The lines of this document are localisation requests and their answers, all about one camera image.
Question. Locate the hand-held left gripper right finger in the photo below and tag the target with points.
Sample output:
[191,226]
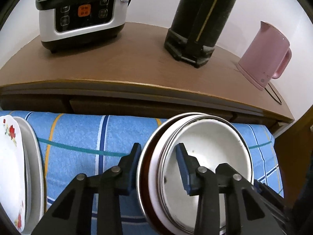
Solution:
[182,166]

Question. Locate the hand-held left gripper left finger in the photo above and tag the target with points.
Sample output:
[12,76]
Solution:
[133,172]

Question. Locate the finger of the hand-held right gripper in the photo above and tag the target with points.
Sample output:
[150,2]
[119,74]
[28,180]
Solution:
[271,200]

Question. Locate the white enamel bowl with metal rim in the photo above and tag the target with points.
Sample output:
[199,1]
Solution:
[220,142]

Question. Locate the plain beige plate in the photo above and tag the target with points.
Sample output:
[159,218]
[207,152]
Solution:
[34,166]

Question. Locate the white plate with red flowers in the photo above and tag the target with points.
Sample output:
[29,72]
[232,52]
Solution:
[9,166]

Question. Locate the brown wooden panel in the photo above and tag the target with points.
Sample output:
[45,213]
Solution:
[293,151]

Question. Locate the blue plaid cloth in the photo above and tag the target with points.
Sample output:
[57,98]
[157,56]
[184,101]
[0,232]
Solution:
[85,132]

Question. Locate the brown wooden cabinet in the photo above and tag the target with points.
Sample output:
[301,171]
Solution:
[122,61]

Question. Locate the pink electric kettle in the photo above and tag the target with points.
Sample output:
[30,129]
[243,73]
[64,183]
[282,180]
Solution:
[264,53]

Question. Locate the black cylindrical flask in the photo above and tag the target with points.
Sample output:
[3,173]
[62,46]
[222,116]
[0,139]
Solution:
[190,17]

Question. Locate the white and black rice cooker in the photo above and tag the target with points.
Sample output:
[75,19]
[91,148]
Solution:
[49,24]

